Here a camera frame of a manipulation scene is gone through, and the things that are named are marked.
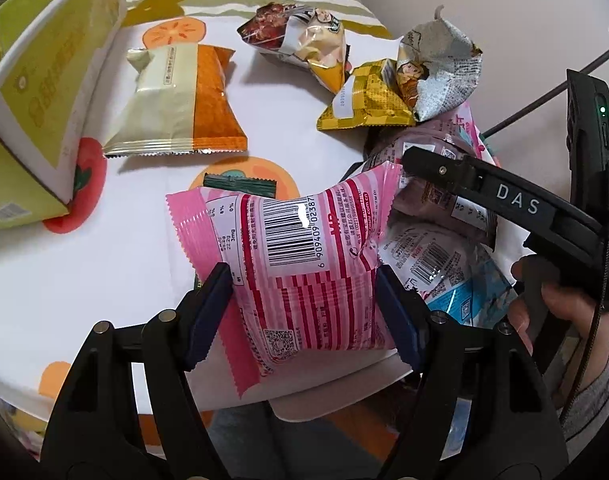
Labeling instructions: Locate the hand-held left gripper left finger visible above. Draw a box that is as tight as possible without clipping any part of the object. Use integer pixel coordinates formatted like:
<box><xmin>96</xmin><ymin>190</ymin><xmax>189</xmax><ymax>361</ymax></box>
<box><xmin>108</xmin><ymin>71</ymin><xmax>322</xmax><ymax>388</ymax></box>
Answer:
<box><xmin>40</xmin><ymin>261</ymin><xmax>235</xmax><ymax>480</ymax></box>

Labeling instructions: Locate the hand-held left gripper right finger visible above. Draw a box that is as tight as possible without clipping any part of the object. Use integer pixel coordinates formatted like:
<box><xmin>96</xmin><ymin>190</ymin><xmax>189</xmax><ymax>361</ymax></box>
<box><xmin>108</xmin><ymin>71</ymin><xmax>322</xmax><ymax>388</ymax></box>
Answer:
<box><xmin>375</xmin><ymin>264</ymin><xmax>571</xmax><ymax>480</ymax></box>

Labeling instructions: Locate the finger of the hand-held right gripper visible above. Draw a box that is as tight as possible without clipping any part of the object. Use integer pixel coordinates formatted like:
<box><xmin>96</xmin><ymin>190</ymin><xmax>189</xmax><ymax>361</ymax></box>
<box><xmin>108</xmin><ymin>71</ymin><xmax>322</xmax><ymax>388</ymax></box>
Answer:
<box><xmin>401</xmin><ymin>146</ymin><xmax>485</xmax><ymax>200</ymax></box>

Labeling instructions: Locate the purple snack packet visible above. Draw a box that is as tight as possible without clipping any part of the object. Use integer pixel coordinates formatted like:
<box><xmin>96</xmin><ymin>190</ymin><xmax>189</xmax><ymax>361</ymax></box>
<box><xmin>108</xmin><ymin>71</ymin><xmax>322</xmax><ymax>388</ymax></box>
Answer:
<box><xmin>361</xmin><ymin>120</ymin><xmax>500</xmax><ymax>251</ymax></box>

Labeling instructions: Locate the light blue white snack packet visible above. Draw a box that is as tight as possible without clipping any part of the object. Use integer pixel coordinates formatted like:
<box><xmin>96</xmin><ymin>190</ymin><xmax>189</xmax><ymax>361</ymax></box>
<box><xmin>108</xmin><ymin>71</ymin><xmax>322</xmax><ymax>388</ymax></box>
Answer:
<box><xmin>379</xmin><ymin>225</ymin><xmax>517</xmax><ymax>328</ymax></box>

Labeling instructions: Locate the yellow snack packet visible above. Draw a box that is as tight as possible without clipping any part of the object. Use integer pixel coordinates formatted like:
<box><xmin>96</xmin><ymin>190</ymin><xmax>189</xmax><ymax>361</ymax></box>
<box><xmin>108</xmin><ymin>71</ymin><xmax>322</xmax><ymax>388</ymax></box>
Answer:
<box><xmin>317</xmin><ymin>58</ymin><xmax>417</xmax><ymax>132</ymax></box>

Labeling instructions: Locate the silver snack packet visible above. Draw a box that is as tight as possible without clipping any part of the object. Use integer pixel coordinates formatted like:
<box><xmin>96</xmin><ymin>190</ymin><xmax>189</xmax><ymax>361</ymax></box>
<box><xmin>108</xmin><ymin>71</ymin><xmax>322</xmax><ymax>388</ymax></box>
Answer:
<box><xmin>394</xmin><ymin>6</ymin><xmax>484</xmax><ymax>122</ymax></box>

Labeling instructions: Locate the pink striped snack packet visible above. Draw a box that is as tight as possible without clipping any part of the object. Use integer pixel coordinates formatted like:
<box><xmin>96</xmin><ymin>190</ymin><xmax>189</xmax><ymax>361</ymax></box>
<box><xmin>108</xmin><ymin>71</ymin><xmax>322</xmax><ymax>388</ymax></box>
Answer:
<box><xmin>165</xmin><ymin>162</ymin><xmax>410</xmax><ymax>401</ymax></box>

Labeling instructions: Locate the small dark green packet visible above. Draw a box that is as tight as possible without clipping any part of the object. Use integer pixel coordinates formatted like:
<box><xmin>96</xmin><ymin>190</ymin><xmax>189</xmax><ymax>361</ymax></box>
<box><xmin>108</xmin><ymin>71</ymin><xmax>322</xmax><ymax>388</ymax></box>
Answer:
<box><xmin>203</xmin><ymin>172</ymin><xmax>276</xmax><ymax>201</ymax></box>

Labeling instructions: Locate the dark red chips packet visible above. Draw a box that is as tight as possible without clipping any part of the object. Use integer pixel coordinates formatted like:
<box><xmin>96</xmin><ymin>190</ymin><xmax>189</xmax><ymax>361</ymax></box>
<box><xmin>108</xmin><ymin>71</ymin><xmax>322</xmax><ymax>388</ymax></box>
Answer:
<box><xmin>236</xmin><ymin>2</ymin><xmax>352</xmax><ymax>93</ymax></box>

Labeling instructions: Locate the cream and orange snack packet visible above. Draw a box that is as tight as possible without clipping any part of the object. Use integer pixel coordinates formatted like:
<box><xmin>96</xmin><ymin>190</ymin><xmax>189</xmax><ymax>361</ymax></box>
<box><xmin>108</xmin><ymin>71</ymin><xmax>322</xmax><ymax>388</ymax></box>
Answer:
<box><xmin>103</xmin><ymin>44</ymin><xmax>248</xmax><ymax>158</ymax></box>

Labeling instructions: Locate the green cardboard box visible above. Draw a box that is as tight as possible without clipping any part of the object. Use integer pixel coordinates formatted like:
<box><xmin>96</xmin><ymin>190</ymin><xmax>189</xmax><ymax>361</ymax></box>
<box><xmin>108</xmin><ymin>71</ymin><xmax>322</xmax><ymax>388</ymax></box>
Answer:
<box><xmin>0</xmin><ymin>0</ymin><xmax>128</xmax><ymax>235</ymax></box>

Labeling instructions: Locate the person's right forearm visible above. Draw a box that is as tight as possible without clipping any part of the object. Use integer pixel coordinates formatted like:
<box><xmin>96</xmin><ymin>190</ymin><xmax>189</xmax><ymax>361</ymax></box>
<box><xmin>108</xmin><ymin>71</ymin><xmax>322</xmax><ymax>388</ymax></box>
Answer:
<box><xmin>554</xmin><ymin>355</ymin><xmax>609</xmax><ymax>456</ymax></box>

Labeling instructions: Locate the person's right hand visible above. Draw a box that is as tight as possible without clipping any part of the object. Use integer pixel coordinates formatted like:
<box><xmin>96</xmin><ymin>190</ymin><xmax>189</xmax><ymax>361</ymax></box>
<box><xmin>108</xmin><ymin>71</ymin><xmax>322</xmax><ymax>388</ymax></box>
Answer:
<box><xmin>507</xmin><ymin>259</ymin><xmax>609</xmax><ymax>396</ymax></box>

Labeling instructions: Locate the pale pink snack packet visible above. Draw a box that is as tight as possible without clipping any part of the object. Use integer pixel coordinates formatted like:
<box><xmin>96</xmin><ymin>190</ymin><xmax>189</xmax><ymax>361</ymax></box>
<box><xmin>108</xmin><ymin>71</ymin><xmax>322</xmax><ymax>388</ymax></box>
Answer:
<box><xmin>434</xmin><ymin>102</ymin><xmax>502</xmax><ymax>166</ymax></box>

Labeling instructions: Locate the thin black rod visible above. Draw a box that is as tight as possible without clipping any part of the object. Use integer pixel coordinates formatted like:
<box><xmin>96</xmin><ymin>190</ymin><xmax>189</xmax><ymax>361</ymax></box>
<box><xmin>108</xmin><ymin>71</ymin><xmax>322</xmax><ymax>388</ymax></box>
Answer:
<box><xmin>481</xmin><ymin>25</ymin><xmax>609</xmax><ymax>138</ymax></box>

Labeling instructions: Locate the black braided cable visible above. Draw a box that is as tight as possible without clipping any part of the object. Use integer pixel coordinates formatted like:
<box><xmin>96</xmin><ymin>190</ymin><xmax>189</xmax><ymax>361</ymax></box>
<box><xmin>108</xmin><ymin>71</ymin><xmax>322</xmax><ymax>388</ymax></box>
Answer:
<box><xmin>559</xmin><ymin>157</ymin><xmax>609</xmax><ymax>413</ymax></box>

